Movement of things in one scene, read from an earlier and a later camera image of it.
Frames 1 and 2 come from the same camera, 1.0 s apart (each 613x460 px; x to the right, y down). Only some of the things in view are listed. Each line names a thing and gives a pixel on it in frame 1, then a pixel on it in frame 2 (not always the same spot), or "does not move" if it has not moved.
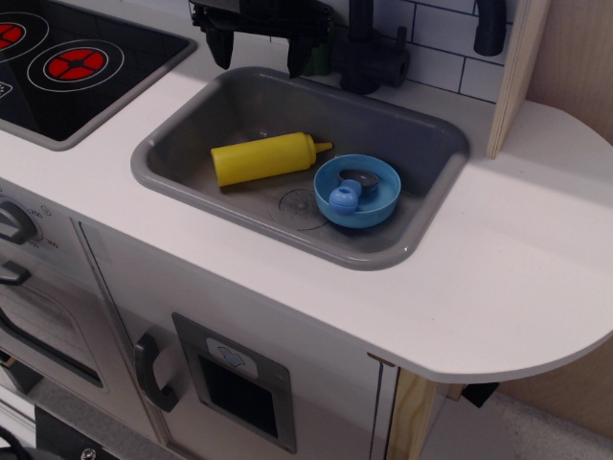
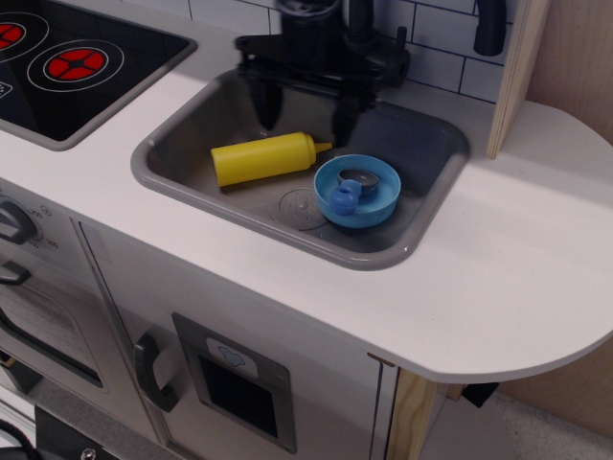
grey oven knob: (16, 226) does not move
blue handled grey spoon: (344, 198) does not move
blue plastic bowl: (374, 205) does not move
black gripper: (302, 21) → (312, 51)
